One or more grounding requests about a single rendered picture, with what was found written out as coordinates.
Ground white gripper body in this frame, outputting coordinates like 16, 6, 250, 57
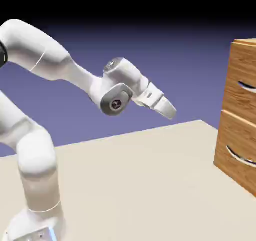
153, 96, 178, 120

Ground light wood cabinet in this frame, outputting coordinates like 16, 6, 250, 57
213, 38, 256, 198

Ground large wood drawer front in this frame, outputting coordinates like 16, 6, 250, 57
221, 41, 256, 125

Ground small wood drawer front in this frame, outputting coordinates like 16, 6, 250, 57
213, 110, 256, 197

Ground curved silver handle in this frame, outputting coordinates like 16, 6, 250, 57
225, 144, 256, 168
237, 80, 256, 94

